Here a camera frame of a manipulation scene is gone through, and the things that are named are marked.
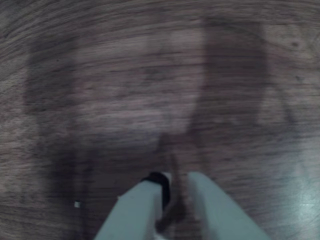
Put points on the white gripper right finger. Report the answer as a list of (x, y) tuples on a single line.
[(217, 215)]

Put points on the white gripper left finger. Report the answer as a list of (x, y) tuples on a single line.
[(135, 215)]

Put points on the small white crumb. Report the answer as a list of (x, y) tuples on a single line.
[(77, 204)]

